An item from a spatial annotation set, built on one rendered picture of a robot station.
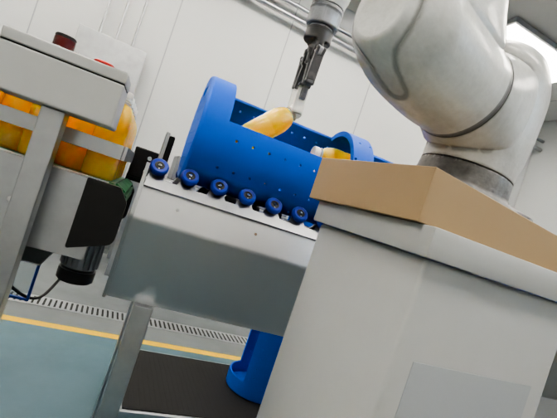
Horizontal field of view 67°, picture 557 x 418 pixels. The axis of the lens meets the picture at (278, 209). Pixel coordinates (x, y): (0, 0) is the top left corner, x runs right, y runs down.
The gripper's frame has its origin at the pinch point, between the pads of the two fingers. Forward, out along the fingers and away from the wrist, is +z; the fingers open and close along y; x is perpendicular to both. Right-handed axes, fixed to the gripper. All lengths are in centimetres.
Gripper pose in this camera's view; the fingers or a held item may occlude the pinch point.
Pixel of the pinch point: (297, 102)
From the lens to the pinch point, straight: 115.8
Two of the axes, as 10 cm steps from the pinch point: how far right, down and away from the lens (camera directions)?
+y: -2.9, -1.0, 9.5
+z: -3.1, 9.5, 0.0
